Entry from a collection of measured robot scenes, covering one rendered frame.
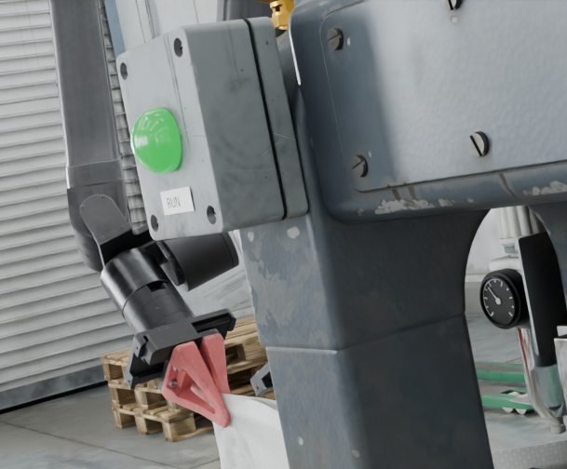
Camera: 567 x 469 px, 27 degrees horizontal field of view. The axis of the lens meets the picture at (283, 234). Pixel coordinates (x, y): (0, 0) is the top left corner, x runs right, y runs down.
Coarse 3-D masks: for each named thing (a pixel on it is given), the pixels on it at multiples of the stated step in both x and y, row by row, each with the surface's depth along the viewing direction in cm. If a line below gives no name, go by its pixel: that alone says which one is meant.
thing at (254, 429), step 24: (240, 408) 101; (264, 408) 95; (216, 432) 106; (240, 432) 102; (264, 432) 96; (240, 456) 103; (264, 456) 98; (504, 456) 68; (528, 456) 68; (552, 456) 68
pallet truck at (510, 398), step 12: (480, 372) 591; (492, 372) 584; (504, 372) 576; (516, 372) 569; (480, 384) 556; (480, 396) 535; (492, 396) 528; (504, 396) 523; (516, 396) 520; (504, 408) 530; (516, 408) 516; (528, 408) 511
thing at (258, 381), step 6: (264, 366) 80; (258, 372) 81; (264, 372) 80; (252, 378) 82; (258, 378) 81; (264, 378) 81; (270, 378) 82; (252, 384) 82; (258, 384) 81; (264, 384) 81; (270, 384) 81; (258, 390) 81; (264, 390) 81; (270, 390) 82; (258, 396) 82
